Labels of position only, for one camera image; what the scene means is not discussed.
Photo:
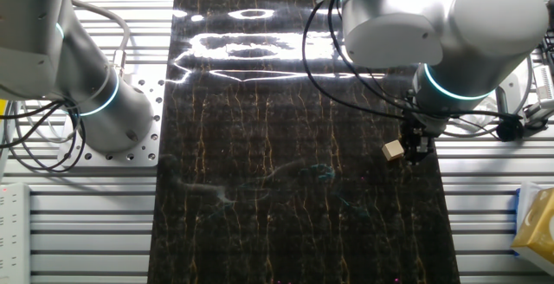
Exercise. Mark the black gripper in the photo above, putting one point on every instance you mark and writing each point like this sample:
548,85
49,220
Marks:
417,132

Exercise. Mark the small wooden block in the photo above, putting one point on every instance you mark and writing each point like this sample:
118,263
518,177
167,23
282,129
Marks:
393,150

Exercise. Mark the crumpled white tissue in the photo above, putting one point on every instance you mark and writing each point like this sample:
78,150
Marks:
485,123

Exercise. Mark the yellow tissue box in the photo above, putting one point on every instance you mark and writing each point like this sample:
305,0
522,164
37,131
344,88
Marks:
539,227

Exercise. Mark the black marble pattern mat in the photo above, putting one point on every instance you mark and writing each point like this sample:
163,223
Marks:
281,210

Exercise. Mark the black keyboard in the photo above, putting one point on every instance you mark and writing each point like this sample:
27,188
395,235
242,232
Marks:
550,50

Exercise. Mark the white power strip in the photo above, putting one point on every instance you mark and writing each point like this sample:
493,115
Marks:
15,232

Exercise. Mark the yellow plastic piece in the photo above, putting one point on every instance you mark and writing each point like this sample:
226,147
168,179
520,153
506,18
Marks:
2,108

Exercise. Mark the grey camera stand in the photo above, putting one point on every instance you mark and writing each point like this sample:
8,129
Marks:
539,115

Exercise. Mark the ribbed silver camera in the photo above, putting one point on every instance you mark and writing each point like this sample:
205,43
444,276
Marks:
544,82

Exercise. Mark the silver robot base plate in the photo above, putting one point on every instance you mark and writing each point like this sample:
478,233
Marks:
147,145

